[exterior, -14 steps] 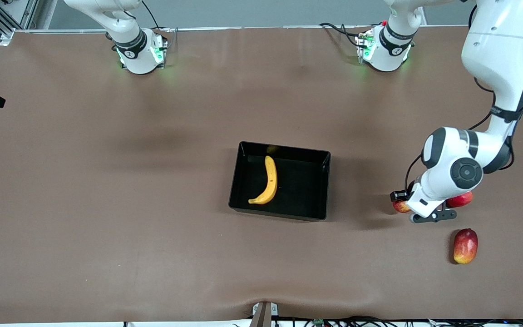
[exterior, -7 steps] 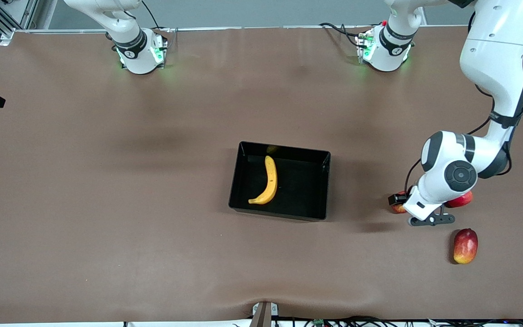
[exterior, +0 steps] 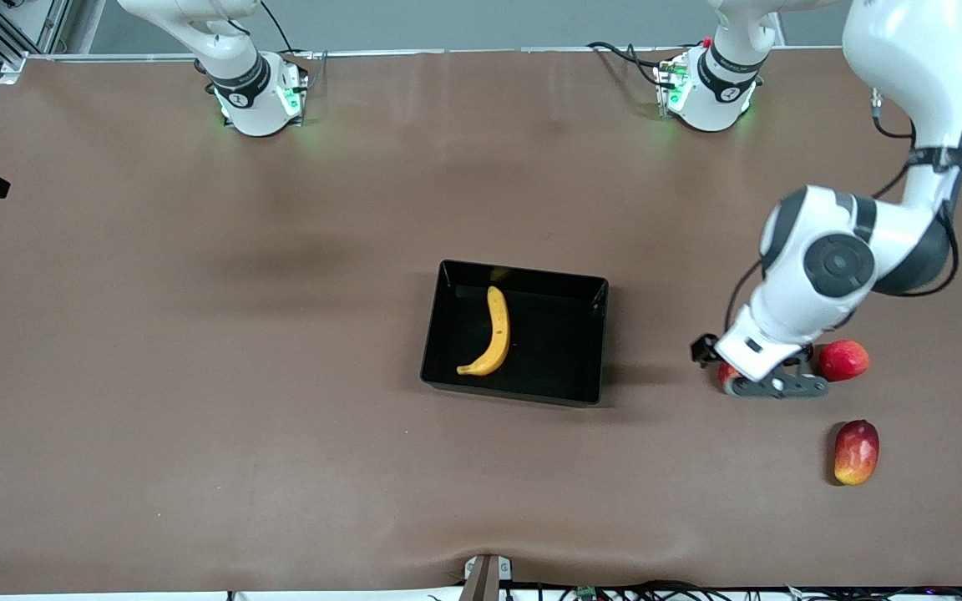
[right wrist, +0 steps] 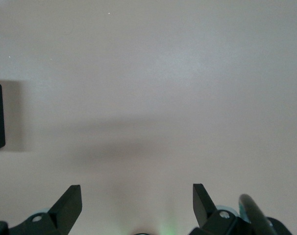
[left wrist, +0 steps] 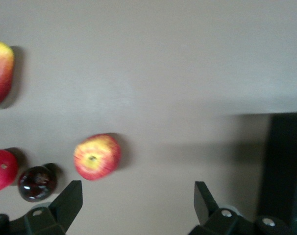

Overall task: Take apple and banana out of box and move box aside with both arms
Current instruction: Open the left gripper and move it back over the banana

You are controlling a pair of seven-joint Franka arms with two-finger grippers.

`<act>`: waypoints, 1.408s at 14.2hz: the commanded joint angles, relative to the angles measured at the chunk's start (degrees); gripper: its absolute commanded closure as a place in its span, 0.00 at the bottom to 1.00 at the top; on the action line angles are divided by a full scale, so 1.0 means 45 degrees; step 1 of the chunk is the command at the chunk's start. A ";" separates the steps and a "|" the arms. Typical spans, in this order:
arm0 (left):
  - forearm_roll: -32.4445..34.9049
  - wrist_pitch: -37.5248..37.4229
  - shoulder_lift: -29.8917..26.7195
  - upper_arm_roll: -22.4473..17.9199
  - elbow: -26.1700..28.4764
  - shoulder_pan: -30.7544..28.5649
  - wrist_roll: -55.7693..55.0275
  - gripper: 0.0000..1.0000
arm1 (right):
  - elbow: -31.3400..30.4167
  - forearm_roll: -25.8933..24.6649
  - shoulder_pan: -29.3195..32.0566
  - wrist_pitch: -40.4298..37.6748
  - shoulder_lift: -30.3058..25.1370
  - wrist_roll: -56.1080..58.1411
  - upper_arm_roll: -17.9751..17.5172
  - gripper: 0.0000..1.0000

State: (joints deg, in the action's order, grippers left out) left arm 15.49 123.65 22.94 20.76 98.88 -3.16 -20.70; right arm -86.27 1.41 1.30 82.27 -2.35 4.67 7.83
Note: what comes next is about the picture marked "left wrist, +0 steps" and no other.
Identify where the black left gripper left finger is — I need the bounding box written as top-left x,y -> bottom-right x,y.
0,180 -> 83,235

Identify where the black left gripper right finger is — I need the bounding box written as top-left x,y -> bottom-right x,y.
187,181 -> 294,235

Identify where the small red yellow apple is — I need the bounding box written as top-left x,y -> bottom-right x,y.
73,133 -> 122,181

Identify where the black plastic tray box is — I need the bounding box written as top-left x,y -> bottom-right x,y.
257,113 -> 297,235

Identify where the dark purple plum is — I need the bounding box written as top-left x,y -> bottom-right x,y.
18,165 -> 57,203

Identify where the red round peach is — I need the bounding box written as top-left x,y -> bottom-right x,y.
0,149 -> 19,194

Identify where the red yellow mango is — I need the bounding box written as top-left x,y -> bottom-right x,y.
0,41 -> 15,108

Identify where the brown table cover sheet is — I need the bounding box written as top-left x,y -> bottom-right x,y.
0,0 -> 297,235

